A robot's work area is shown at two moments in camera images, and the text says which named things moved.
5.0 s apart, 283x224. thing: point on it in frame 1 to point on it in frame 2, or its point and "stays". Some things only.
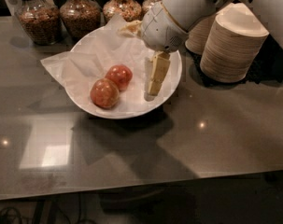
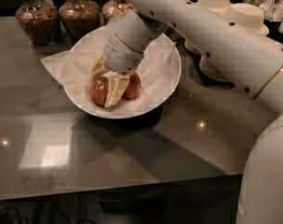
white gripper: (161, 32) to (120, 56)
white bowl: (97, 49) stays
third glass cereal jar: (122, 5) stays
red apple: (104, 93) stays
